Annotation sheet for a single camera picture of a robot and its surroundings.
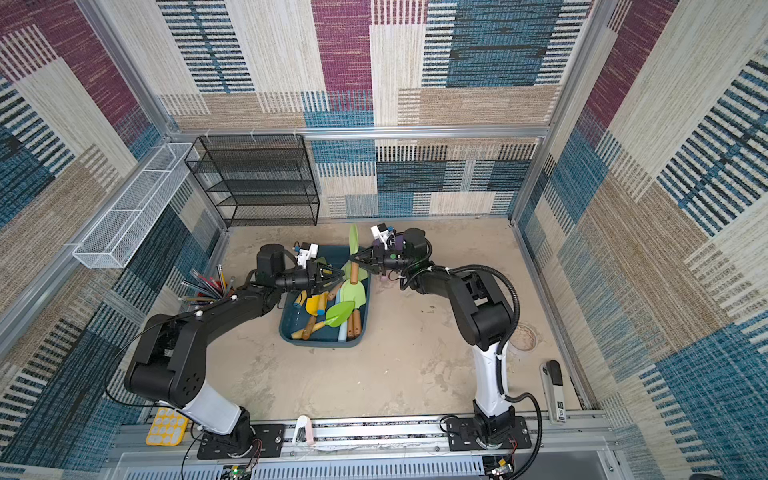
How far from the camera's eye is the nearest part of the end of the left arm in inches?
30.4

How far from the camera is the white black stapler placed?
2.49 ft

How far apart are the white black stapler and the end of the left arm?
2.16 feet
